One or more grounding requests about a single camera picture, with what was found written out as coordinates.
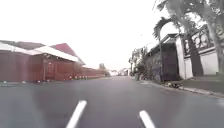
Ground red-brown building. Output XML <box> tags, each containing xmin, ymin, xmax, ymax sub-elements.
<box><xmin>0</xmin><ymin>39</ymin><xmax>108</xmax><ymax>84</ymax></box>

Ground dark building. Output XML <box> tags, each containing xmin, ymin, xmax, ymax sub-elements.
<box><xmin>143</xmin><ymin>33</ymin><xmax>181</xmax><ymax>83</ymax></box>

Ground white walled building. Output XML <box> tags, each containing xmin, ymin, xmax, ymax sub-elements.
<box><xmin>174</xmin><ymin>23</ymin><xmax>224</xmax><ymax>80</ymax></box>

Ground bushes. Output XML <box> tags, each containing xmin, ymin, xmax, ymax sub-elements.
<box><xmin>128</xmin><ymin>46</ymin><xmax>147</xmax><ymax>81</ymax></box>

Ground grey asphalt road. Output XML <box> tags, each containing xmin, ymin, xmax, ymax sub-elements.
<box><xmin>0</xmin><ymin>75</ymin><xmax>224</xmax><ymax>128</ymax></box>

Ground palm tree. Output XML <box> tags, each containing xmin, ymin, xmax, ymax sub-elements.
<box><xmin>152</xmin><ymin>16</ymin><xmax>181</xmax><ymax>83</ymax></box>

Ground tall trees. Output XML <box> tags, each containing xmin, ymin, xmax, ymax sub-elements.
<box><xmin>154</xmin><ymin>0</ymin><xmax>224</xmax><ymax>77</ymax></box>

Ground grey pavement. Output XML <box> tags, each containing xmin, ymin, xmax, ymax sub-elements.
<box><xmin>139</xmin><ymin>74</ymin><xmax>224</xmax><ymax>99</ymax></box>

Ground robot's own part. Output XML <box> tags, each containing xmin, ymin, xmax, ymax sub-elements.
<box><xmin>138</xmin><ymin>110</ymin><xmax>157</xmax><ymax>128</ymax></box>
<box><xmin>65</xmin><ymin>100</ymin><xmax>88</xmax><ymax>128</ymax></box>

